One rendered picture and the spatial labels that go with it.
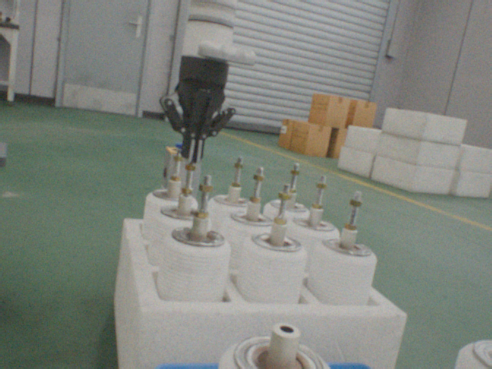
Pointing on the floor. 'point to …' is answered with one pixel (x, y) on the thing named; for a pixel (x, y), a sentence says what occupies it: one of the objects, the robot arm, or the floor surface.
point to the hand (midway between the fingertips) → (192, 150)
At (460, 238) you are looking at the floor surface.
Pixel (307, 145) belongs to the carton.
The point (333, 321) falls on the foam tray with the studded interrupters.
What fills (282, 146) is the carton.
